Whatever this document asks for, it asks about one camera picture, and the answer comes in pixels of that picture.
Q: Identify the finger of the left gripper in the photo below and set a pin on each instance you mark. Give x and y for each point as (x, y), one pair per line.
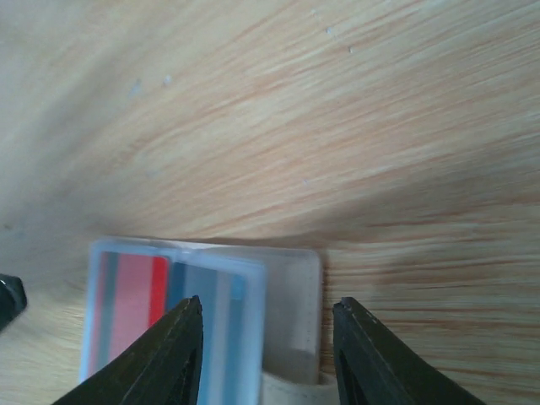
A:
(13, 300)

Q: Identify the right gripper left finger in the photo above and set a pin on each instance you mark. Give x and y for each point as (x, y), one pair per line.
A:
(163, 366)

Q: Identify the beige card holder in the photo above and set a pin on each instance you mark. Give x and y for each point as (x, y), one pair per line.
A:
(281, 323)

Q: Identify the blue card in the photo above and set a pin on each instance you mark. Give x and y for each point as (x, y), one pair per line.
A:
(222, 298)

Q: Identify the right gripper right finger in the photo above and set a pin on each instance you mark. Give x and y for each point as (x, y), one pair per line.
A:
(374, 366)

